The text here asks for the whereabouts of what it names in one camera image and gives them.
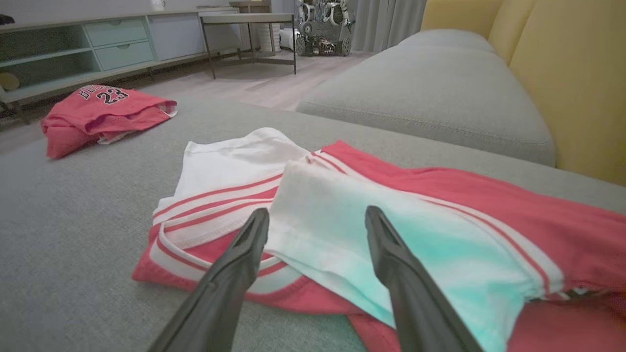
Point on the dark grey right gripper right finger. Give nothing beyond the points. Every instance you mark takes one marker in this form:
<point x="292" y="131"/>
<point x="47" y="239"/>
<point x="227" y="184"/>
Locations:
<point x="415" y="303"/>

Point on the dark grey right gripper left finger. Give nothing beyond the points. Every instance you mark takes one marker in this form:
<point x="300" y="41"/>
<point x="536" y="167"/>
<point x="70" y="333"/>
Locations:
<point x="220" y="293"/>

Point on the red and white striped garment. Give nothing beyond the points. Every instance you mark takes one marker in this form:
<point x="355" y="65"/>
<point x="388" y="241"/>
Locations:
<point x="440" y="195"/>

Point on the grey sofa seat cushion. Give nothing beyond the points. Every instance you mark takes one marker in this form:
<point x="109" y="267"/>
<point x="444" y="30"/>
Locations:
<point x="430" y="93"/>

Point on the red jersey with number 23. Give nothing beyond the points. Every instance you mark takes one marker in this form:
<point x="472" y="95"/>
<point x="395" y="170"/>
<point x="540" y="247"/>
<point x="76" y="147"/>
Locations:
<point x="98" y="117"/>

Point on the white ribbed basket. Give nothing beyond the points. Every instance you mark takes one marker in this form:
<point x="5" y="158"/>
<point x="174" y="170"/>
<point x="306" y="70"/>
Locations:
<point x="268" y="39"/>

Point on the pale teal low cabinet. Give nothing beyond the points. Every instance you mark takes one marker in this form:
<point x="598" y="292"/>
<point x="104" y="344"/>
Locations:
<point x="122" y="54"/>

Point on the side table with black legs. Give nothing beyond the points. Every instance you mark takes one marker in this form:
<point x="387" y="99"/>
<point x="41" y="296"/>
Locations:
<point x="244" y="18"/>

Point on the grey wheeled robot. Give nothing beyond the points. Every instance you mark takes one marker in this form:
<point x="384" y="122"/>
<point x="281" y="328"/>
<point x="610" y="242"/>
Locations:
<point x="323" y="34"/>

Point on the grey curtain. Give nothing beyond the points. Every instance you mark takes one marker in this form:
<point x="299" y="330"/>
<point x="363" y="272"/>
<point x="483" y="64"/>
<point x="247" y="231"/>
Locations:
<point x="386" y="24"/>

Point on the yellow sofa back cushion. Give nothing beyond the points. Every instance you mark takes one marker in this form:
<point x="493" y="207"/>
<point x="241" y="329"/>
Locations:
<point x="513" y="22"/>
<point x="577" y="73"/>
<point x="459" y="14"/>

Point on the yellow round object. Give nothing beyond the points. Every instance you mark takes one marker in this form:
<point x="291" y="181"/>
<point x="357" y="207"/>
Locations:
<point x="9" y="81"/>

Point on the small dark object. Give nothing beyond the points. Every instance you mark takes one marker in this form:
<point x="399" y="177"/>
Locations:
<point x="6" y="19"/>

